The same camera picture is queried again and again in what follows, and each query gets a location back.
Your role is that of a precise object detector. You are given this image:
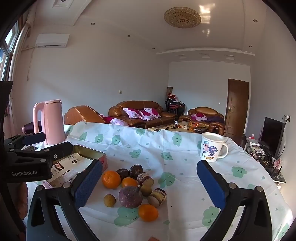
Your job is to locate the brown leather three-seat sofa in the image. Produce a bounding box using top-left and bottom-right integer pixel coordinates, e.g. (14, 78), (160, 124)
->
(108, 101), (178, 129)

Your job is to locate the white wall air conditioner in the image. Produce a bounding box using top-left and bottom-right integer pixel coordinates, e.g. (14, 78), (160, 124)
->
(35, 34), (70, 48)

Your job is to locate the stack of dark chairs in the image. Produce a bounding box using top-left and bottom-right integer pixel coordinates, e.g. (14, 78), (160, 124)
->
(165, 98), (185, 114)

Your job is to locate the pink electric kettle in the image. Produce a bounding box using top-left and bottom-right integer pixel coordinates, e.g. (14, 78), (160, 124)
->
(33, 100), (66, 145)

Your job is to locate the cluttered coffee table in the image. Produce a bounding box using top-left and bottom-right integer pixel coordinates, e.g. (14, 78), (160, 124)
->
(148, 120), (208, 133)

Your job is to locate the white cartoon mug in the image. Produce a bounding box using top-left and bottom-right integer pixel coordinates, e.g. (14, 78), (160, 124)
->
(199, 133), (229, 163)

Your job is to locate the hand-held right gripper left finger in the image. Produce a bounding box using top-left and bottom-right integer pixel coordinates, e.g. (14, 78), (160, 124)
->
(27, 159), (103, 241)

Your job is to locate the brown wooden door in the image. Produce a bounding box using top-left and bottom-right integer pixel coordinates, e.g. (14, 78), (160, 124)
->
(224, 79), (250, 137)

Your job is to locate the black television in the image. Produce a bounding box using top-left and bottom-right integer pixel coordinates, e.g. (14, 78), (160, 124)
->
(260, 117), (285, 158)

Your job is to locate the white green cloud tablecloth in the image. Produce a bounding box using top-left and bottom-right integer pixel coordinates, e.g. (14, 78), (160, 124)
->
(25, 122), (294, 241)

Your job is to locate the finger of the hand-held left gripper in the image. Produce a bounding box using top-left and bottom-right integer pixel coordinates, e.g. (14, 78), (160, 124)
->
(3, 132), (46, 151)
(9, 142), (74, 167)

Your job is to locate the window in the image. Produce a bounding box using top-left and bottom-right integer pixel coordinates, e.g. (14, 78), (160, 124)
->
(0, 21), (23, 81)

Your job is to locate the large orange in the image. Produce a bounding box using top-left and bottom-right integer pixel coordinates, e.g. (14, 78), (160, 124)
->
(102, 171), (121, 190)
(139, 204), (159, 222)

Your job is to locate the dark cut passion fruit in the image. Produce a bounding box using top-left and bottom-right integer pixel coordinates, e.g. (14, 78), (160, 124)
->
(129, 164), (144, 180)

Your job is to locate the round golden ceiling lamp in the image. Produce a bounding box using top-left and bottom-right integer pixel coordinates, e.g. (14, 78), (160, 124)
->
(164, 7), (201, 29)

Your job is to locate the white printed packet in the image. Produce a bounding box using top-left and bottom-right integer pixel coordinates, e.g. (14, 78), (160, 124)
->
(51, 153), (93, 186)

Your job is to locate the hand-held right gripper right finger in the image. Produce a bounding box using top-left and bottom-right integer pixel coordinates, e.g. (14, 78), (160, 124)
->
(196, 159), (273, 241)

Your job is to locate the small cake jar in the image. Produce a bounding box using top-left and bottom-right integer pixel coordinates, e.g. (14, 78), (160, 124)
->
(137, 173), (154, 187)
(147, 188), (167, 208)

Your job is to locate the brown leather armchair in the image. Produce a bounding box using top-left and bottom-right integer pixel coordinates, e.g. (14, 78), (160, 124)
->
(64, 105), (107, 126)
(179, 107), (225, 136)

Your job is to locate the greenish brown longan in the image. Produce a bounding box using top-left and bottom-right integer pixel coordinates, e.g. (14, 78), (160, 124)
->
(140, 185), (152, 197)

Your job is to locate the dark purple stool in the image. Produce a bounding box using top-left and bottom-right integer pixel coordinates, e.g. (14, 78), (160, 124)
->
(22, 122), (42, 134)

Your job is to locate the pink metal tin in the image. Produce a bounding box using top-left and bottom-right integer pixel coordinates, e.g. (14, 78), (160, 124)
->
(50, 144), (108, 188)

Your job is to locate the black router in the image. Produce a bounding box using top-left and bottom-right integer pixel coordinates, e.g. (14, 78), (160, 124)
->
(269, 166), (286, 184)

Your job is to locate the small orange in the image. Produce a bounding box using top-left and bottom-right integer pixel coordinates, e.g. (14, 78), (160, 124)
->
(122, 177), (139, 189)

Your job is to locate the large purple passion fruit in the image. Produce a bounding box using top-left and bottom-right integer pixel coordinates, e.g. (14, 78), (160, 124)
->
(119, 185), (143, 209)

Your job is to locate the pale pink pillow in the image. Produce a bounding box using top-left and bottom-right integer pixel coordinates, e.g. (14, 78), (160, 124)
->
(110, 118), (129, 127)

